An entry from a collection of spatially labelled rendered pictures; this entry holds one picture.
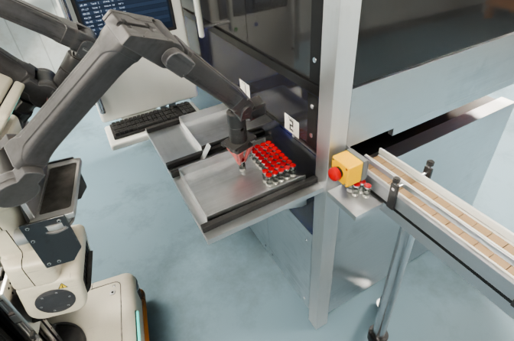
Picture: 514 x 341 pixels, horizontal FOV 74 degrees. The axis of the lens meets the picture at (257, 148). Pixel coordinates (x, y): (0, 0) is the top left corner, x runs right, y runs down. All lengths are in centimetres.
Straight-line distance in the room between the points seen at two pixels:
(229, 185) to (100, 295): 87
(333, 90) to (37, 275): 93
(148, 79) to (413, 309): 169
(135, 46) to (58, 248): 61
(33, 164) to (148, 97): 113
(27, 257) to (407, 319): 157
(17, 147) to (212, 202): 56
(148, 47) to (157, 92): 119
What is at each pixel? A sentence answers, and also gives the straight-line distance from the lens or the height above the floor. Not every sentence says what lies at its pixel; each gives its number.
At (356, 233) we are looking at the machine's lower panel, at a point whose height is 57.
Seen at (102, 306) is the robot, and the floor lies 28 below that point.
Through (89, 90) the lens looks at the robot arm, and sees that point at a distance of 67.
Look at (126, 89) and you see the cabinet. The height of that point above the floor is 94.
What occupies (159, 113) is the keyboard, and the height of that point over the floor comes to 83.
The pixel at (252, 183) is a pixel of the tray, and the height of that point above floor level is 88.
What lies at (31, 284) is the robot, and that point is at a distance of 118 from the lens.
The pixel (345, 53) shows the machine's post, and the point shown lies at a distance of 90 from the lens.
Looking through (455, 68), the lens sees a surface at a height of 116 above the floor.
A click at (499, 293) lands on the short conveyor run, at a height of 88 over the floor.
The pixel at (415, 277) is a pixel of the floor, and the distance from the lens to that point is 208.
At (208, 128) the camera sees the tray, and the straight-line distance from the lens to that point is 144.
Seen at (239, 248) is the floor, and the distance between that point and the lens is 209.
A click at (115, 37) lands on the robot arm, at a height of 147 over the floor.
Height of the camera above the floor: 163
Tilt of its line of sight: 36 degrees down
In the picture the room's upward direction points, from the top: 4 degrees counter-clockwise
